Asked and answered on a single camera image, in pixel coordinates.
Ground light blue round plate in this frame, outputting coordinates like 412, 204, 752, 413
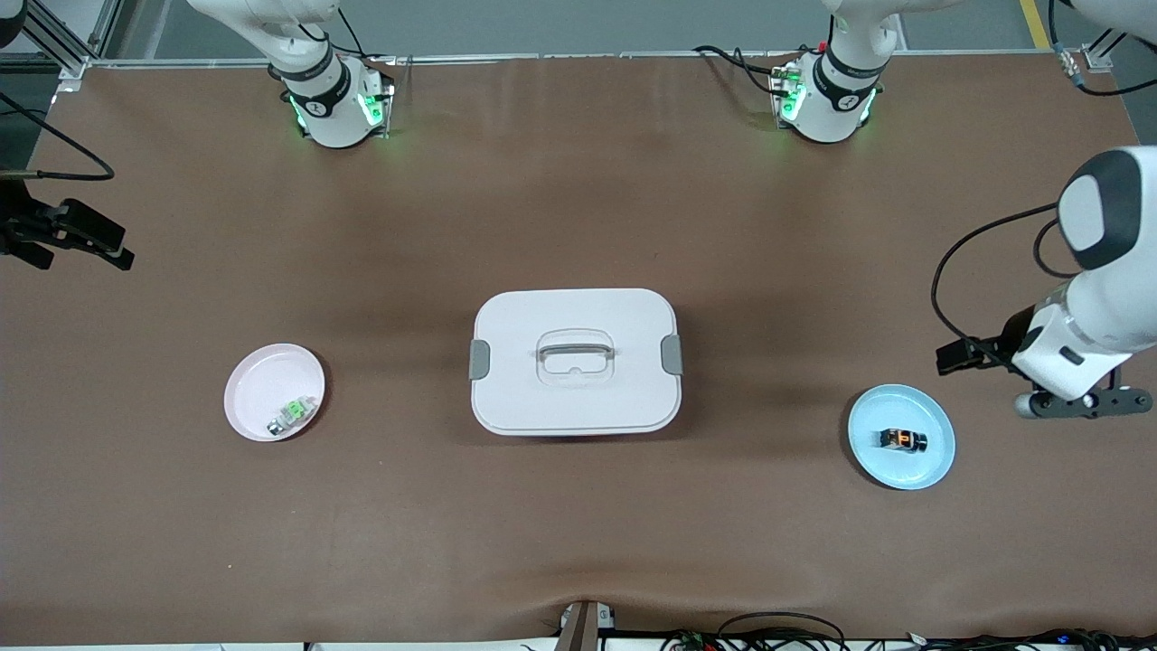
847, 383, 956, 491

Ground pink round plate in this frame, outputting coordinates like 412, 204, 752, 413
223, 343, 326, 443

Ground white lidded storage box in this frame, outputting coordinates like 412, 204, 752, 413
468, 288, 685, 438

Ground brown table mat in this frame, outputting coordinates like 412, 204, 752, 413
0, 50, 1157, 645

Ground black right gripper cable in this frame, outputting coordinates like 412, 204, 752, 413
0, 90, 117, 182

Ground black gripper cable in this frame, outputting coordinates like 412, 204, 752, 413
931, 0, 1157, 363
0, 90, 117, 182

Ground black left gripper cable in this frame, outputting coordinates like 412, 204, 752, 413
931, 0, 1157, 363

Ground aluminium frame post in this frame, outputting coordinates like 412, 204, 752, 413
1058, 32, 1122, 87
18, 0, 123, 82

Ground green switch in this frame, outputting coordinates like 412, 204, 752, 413
266, 396, 317, 438

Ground black cable bundle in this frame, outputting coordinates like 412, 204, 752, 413
660, 628, 1157, 651

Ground black looped cable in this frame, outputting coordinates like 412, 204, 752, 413
719, 612, 848, 651

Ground black arm base cables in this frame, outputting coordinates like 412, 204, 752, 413
694, 43, 814, 100

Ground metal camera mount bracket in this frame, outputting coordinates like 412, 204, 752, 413
556, 599, 617, 651

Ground thin metal table rail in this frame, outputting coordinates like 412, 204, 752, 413
86, 47, 1090, 71

